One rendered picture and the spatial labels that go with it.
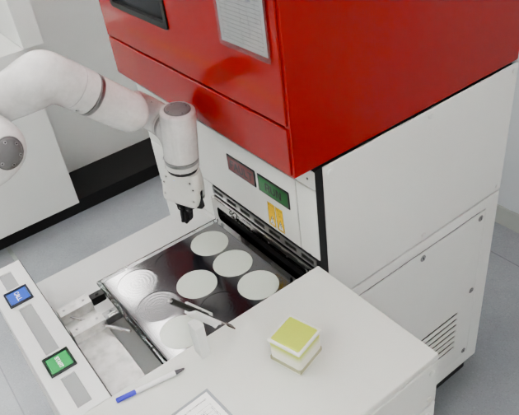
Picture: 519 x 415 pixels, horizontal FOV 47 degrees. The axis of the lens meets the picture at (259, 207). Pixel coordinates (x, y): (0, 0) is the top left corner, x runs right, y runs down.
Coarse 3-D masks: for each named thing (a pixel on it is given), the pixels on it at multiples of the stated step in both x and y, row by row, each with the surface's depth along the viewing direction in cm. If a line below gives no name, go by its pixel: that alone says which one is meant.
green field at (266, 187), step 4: (260, 180) 142; (264, 180) 140; (260, 184) 143; (264, 184) 141; (268, 184) 140; (272, 184) 138; (260, 188) 144; (264, 188) 142; (268, 188) 140; (272, 188) 139; (276, 188) 137; (264, 192) 143; (268, 192) 141; (272, 192) 140; (276, 192) 138; (280, 192) 136; (272, 196) 141; (276, 196) 139; (280, 196) 137; (284, 196) 136; (280, 200) 138; (284, 200) 137; (284, 204) 137
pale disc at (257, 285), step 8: (256, 272) 147; (264, 272) 147; (240, 280) 146; (248, 280) 145; (256, 280) 145; (264, 280) 145; (272, 280) 144; (240, 288) 143; (248, 288) 143; (256, 288) 143; (264, 288) 142; (272, 288) 142; (248, 296) 141; (256, 296) 141; (264, 296) 140
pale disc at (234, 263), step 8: (224, 256) 154; (232, 256) 153; (240, 256) 153; (248, 256) 152; (216, 264) 151; (224, 264) 151; (232, 264) 151; (240, 264) 150; (248, 264) 150; (216, 272) 149; (224, 272) 149; (232, 272) 148; (240, 272) 148
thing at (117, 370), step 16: (96, 336) 139; (112, 336) 138; (96, 352) 135; (112, 352) 134; (128, 352) 134; (96, 368) 131; (112, 368) 131; (128, 368) 130; (112, 384) 127; (128, 384) 127
